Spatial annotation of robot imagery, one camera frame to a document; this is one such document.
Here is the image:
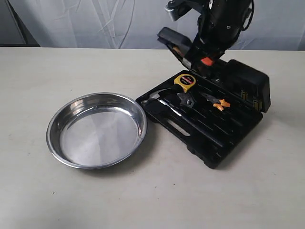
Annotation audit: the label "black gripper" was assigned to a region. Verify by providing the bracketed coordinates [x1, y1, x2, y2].
[189, 14, 238, 78]

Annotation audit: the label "black plastic tool case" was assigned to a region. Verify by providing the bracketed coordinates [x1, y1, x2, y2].
[135, 26, 272, 170]

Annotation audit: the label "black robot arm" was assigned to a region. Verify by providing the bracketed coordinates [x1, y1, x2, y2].
[185, 0, 254, 74]

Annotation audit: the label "yellow black tape measure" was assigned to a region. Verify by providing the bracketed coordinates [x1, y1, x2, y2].
[173, 73, 196, 93]

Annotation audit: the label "black claw hammer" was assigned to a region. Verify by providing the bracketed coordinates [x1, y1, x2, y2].
[141, 88, 225, 147]

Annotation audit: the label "white backdrop curtain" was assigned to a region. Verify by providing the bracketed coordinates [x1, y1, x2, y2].
[10, 0, 305, 50]

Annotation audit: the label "round steel pan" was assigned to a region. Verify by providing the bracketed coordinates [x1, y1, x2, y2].
[46, 93, 147, 170]

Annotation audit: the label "orange handled pliers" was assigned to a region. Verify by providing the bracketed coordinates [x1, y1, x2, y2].
[200, 92, 231, 111]

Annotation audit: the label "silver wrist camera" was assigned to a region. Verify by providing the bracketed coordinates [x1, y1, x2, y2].
[165, 0, 191, 21]

